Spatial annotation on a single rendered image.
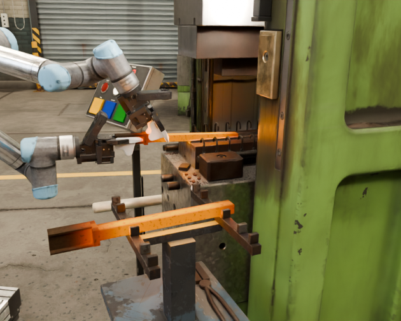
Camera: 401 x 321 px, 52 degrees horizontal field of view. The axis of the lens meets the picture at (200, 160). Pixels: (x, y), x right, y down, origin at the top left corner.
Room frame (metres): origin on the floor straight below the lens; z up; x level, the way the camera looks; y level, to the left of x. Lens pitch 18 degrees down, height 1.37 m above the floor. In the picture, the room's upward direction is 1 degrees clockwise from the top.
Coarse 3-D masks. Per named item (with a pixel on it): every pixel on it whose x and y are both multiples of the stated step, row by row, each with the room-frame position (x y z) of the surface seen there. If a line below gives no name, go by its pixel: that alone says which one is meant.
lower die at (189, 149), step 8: (232, 136) 1.38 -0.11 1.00; (248, 136) 1.39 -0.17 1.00; (256, 136) 1.40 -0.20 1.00; (184, 144) 1.39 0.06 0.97; (192, 144) 1.31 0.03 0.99; (200, 144) 1.31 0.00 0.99; (208, 144) 1.31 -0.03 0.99; (224, 144) 1.31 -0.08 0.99; (232, 144) 1.32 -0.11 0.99; (240, 144) 1.33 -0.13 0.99; (248, 144) 1.34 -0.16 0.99; (256, 144) 1.35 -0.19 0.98; (184, 152) 1.39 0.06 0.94; (192, 152) 1.30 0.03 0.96; (200, 152) 1.28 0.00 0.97; (208, 152) 1.29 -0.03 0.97; (192, 160) 1.30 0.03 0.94; (248, 160) 1.34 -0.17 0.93; (256, 160) 1.35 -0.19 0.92
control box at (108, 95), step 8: (136, 64) 1.82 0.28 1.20; (136, 72) 1.78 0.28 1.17; (144, 72) 1.75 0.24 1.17; (152, 72) 1.74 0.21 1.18; (160, 72) 1.77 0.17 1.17; (104, 80) 1.92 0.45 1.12; (144, 80) 1.72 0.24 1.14; (152, 80) 1.74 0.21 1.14; (160, 80) 1.77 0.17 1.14; (112, 88) 1.85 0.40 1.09; (144, 88) 1.71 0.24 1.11; (152, 88) 1.74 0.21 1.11; (96, 96) 1.90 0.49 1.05; (104, 96) 1.85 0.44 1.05; (112, 96) 1.82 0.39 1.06; (104, 104) 1.82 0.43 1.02; (152, 104) 1.74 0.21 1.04; (88, 112) 1.87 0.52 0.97; (112, 120) 1.73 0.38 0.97; (128, 120) 1.66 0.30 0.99; (120, 128) 1.78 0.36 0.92; (128, 128) 1.65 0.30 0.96
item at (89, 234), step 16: (192, 208) 0.84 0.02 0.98; (208, 208) 0.84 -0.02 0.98; (224, 208) 0.85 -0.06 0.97; (80, 224) 0.73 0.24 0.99; (112, 224) 0.75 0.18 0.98; (128, 224) 0.76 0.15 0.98; (144, 224) 0.77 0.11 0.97; (160, 224) 0.78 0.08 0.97; (176, 224) 0.80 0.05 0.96; (48, 240) 0.70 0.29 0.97; (64, 240) 0.71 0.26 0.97; (80, 240) 0.72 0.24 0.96; (96, 240) 0.72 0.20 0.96
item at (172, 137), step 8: (120, 136) 1.26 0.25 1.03; (128, 136) 1.27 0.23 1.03; (136, 136) 1.27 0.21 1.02; (144, 136) 1.27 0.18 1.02; (176, 136) 1.32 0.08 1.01; (184, 136) 1.33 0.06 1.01; (192, 136) 1.34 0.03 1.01; (200, 136) 1.35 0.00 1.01; (208, 136) 1.35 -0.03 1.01; (216, 136) 1.36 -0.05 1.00; (224, 136) 1.37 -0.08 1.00; (144, 144) 1.27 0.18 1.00
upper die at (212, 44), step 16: (192, 32) 1.31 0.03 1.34; (208, 32) 1.29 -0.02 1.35; (224, 32) 1.30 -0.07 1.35; (240, 32) 1.32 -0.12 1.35; (256, 32) 1.34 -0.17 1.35; (192, 48) 1.31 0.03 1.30; (208, 48) 1.29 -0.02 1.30; (224, 48) 1.31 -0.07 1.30; (240, 48) 1.32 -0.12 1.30; (256, 48) 1.34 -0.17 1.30
